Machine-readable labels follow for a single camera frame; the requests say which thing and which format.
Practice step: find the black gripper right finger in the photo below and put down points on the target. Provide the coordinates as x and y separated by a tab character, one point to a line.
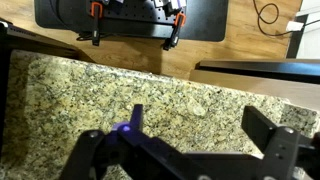
257	126

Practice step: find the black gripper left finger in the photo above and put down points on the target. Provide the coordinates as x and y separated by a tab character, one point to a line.
136	120

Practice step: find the orange black clamp right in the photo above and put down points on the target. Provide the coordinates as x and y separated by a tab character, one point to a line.
172	41

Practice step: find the orange black clamp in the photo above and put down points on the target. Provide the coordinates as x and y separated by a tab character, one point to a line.
97	14
172	41

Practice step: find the white power adapter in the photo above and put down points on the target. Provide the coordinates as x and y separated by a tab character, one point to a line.
294	26

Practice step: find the orange black clamp left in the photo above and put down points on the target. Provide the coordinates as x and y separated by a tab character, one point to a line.
97	14

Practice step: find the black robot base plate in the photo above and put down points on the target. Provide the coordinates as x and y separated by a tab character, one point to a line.
205	19

